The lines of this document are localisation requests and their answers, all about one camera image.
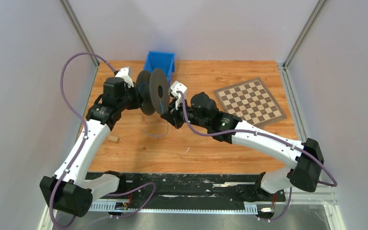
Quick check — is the small wooden block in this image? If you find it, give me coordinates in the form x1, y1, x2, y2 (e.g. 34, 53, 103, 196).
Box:
107, 136, 120, 143

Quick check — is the right aluminium frame post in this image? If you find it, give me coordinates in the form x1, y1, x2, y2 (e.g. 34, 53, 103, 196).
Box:
283, 0, 328, 69

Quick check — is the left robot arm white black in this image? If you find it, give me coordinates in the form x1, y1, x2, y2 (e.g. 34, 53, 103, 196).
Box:
39, 77, 143, 217

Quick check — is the thin blue wire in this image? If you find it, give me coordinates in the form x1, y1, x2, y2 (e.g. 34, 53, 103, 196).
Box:
139, 83, 169, 138

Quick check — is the aluminium frame post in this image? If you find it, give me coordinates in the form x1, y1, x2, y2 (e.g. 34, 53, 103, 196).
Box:
59, 0, 94, 53
283, 0, 328, 69

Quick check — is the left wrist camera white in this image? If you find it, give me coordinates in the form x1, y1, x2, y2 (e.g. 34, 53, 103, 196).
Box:
115, 66, 134, 88

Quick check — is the wooden chessboard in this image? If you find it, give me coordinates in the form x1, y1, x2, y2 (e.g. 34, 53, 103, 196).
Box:
214, 78, 287, 128

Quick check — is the slotted grey cable duct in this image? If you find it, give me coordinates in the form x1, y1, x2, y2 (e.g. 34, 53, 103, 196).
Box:
89, 201, 258, 215

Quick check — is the left aluminium frame post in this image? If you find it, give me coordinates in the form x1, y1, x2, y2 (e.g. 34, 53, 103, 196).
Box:
59, 0, 94, 53

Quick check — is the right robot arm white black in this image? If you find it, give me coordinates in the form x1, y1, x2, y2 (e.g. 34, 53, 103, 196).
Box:
161, 92, 324, 200

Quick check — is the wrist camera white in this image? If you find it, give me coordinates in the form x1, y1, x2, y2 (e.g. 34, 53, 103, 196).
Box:
169, 81, 187, 110
115, 66, 134, 88

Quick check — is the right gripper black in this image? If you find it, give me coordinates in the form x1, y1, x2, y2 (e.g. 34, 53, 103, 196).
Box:
161, 95, 209, 129

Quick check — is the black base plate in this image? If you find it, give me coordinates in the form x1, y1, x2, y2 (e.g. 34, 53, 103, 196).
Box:
89, 172, 286, 211

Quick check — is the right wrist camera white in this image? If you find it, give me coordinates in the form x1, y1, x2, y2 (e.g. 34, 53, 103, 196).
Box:
169, 81, 187, 110

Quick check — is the blue plastic bin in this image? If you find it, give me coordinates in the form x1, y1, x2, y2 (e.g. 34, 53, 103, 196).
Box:
143, 51, 175, 85

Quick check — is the dark grey cable spool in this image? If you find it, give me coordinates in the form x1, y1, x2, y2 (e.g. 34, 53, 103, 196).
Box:
136, 68, 170, 115

